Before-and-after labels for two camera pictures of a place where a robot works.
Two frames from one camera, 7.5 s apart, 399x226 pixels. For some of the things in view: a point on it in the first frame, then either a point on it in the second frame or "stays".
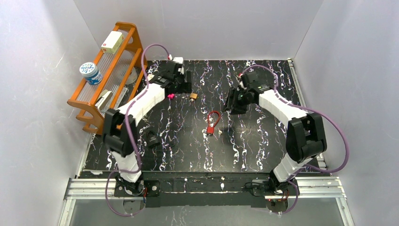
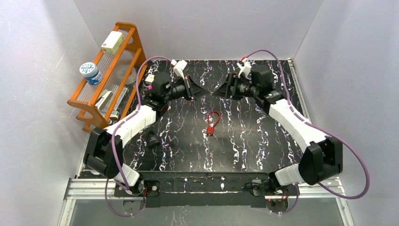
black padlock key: (171, 142) stays
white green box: (112, 42) stays
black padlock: (152, 138) stays
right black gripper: (233, 101) -> (232, 87)
